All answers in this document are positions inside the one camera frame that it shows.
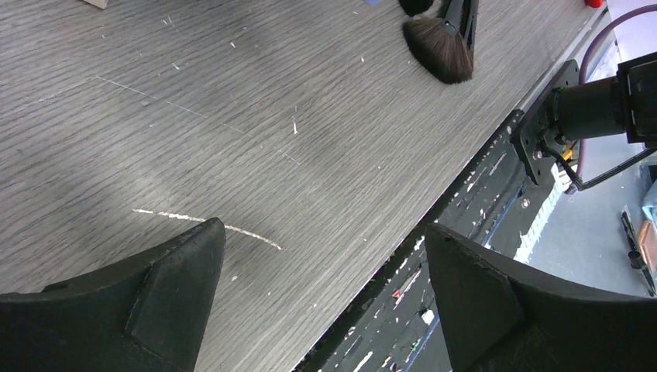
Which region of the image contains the black fan makeup brush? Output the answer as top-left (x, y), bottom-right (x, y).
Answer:
top-left (401, 0), bottom-right (479, 84)

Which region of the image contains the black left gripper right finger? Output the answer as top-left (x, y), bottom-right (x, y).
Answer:
top-left (425, 224), bottom-right (656, 371)

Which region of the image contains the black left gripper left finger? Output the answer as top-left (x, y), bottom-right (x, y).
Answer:
top-left (1, 218), bottom-right (225, 371)

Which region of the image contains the red cloth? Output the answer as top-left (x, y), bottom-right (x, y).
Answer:
top-left (585, 0), bottom-right (604, 9)

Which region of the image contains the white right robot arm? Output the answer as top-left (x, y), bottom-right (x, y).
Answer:
top-left (547, 53), bottom-right (656, 149)

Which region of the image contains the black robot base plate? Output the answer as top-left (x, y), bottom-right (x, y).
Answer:
top-left (292, 59), bottom-right (581, 372)

